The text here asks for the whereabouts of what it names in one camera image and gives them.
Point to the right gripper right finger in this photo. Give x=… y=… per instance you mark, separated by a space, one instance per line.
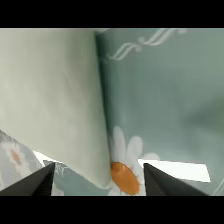
x=163 y=185

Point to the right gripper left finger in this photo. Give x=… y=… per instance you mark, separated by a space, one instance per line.
x=35 y=183

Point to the white T-shirt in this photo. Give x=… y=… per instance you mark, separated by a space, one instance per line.
x=50 y=96

